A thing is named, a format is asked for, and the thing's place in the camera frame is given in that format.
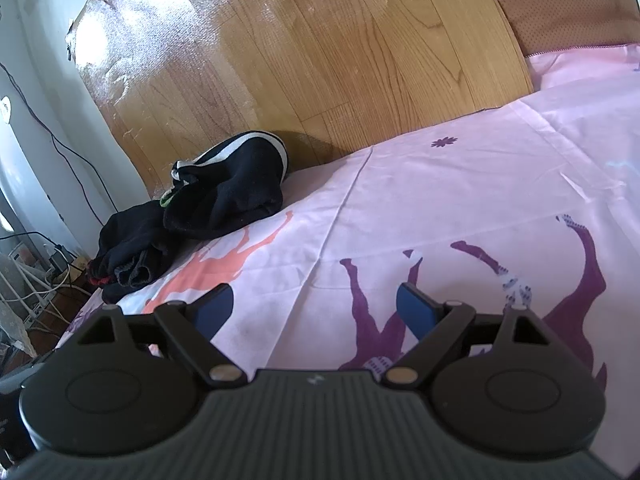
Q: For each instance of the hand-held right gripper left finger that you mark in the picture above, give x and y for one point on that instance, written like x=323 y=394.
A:
x=216 y=310

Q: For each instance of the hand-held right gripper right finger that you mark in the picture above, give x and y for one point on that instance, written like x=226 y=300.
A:
x=414 y=312

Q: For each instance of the navy white-striped green-lined garment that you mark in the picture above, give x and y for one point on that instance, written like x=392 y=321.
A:
x=235 y=185

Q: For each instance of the black clothes pile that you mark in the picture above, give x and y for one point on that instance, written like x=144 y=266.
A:
x=127 y=245

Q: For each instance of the pink printed bedsheet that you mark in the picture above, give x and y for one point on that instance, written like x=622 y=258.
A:
x=450 y=200

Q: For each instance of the white round wall fitting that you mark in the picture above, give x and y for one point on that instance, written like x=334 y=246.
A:
x=5 y=108

